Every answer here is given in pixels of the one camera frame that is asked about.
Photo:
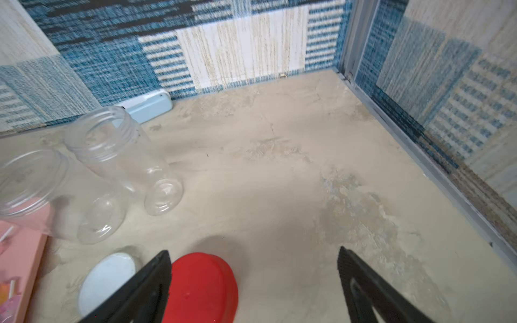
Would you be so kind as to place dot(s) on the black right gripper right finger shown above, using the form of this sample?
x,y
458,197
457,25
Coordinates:
x,y
368,294

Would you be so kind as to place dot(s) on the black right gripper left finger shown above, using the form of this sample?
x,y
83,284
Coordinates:
x,y
142,299

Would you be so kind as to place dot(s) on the white jar lid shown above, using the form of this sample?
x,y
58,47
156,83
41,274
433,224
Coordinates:
x,y
109,275

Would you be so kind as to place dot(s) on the red jar lid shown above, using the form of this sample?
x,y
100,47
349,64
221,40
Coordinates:
x,y
202,289

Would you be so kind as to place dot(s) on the red lid candy jar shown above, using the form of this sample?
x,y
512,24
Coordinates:
x,y
54,194

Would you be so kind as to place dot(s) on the clear candy jar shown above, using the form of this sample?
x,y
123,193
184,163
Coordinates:
x,y
114,146

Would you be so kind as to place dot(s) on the pink plastic tray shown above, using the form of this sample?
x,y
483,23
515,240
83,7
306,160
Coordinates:
x,y
21,253

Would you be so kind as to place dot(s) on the grey stapler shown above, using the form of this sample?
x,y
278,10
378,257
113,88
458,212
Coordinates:
x,y
148,106

